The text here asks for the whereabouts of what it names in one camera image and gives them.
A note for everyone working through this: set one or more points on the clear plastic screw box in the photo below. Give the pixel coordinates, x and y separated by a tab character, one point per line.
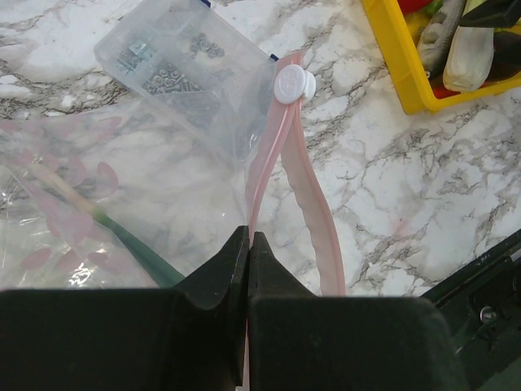
186	60

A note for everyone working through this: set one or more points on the clear zip top bag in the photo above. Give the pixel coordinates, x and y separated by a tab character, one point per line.
149	171

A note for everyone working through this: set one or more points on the green onion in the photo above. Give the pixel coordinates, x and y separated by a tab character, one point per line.
160	271

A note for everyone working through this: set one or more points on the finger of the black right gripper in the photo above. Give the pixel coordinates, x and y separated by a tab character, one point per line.
493	14
506	41

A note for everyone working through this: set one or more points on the white bag zipper slider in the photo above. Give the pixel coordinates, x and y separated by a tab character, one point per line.
293	84

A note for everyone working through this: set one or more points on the red tomato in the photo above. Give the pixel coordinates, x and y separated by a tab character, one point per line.
411	6

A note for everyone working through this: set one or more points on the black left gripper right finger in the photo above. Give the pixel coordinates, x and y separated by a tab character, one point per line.
299	341

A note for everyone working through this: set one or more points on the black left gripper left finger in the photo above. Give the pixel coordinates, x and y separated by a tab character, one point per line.
188	337

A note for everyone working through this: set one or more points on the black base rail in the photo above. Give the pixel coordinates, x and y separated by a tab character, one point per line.
481	304

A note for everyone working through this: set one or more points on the pale green celery stalk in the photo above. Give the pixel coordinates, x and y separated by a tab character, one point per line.
469	50

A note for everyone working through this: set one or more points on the yellow plastic bin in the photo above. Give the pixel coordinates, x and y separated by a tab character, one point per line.
399	52

